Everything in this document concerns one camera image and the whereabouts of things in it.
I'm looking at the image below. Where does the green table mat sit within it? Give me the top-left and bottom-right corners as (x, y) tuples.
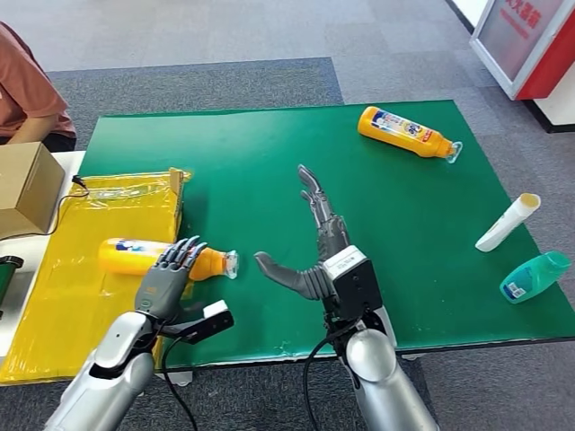
(79, 101), (575, 371)

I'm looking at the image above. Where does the teal plastic bottle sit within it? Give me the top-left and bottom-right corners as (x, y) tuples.
(499, 251), (572, 305)

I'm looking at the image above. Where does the white board under mat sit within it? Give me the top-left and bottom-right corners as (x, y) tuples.
(155, 371), (194, 389)

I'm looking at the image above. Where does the white tube bottle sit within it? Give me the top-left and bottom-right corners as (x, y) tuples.
(475, 193), (542, 254)

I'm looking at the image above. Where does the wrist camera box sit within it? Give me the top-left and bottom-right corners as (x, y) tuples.
(161, 300), (235, 347)
(322, 245), (384, 322)

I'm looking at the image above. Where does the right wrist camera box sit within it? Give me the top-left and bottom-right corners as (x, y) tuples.
(322, 245), (384, 322)

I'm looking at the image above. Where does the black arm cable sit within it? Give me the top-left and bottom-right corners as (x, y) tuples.
(161, 336), (199, 431)
(301, 321), (361, 431)

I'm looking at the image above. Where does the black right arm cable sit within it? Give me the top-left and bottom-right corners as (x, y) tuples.
(301, 321), (361, 431)

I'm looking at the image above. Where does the red and white cabinet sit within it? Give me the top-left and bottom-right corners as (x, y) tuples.
(469, 0), (575, 102)

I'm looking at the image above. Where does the person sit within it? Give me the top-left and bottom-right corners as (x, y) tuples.
(0, 22), (77, 153)

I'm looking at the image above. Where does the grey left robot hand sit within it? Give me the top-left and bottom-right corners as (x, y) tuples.
(134, 235), (209, 326)

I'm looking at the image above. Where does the brown cardboard box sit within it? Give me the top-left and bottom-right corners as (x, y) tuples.
(0, 142), (67, 242)

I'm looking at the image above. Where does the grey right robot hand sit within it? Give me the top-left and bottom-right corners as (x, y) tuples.
(254, 164), (352, 303)

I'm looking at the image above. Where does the orange bottle with clear cap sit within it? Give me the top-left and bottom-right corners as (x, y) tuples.
(97, 237), (240, 281)
(357, 107), (463, 166)

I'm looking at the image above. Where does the thin black table cable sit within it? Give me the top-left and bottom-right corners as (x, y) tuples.
(0, 175), (91, 242)

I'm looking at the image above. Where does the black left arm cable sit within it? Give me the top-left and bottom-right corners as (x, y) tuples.
(161, 336), (199, 431)

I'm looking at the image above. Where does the yellow plastic wrapped box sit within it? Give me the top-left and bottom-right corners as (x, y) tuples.
(0, 168), (197, 387)

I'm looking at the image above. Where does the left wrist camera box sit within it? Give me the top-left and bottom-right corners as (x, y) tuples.
(161, 300), (235, 347)

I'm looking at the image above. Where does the dark green cup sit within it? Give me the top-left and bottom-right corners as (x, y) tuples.
(0, 256), (25, 311)

